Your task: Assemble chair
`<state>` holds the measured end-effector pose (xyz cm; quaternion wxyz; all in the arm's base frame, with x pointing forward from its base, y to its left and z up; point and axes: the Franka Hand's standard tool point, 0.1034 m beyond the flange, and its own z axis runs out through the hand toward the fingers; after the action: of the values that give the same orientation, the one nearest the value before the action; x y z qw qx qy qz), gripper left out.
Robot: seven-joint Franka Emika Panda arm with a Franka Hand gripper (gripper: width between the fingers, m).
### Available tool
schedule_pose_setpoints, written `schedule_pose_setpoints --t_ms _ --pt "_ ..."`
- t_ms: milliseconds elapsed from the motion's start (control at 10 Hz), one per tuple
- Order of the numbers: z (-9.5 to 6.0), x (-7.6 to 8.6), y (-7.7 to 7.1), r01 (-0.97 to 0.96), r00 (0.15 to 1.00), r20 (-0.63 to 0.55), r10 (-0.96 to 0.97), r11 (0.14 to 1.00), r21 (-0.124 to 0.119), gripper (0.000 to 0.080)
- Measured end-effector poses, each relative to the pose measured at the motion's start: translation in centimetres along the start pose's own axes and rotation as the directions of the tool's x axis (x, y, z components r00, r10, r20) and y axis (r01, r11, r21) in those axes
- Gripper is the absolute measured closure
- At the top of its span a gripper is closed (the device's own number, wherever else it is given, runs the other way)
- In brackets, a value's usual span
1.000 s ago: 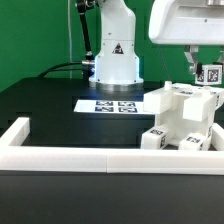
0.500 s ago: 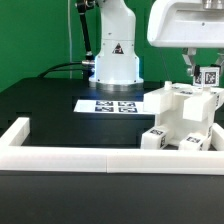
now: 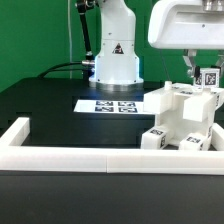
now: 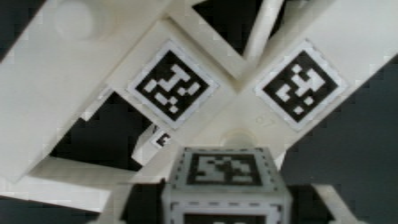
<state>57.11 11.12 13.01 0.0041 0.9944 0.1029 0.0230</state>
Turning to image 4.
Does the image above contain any white chair seat part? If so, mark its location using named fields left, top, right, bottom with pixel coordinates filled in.
left=0, top=157, right=136, bottom=212

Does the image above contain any small tagged nut cube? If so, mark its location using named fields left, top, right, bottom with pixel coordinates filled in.
left=162, top=147, right=294, bottom=224

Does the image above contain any white tagged chair leg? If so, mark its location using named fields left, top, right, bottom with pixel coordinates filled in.
left=132, top=125, right=171, bottom=165

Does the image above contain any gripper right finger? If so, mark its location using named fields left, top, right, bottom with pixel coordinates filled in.
left=287, top=183, right=366, bottom=224

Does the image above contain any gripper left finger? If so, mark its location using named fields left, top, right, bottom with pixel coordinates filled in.
left=88, top=179, right=167, bottom=224

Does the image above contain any white chair back frame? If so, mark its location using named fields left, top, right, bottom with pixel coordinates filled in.
left=0, top=0, right=398, bottom=181

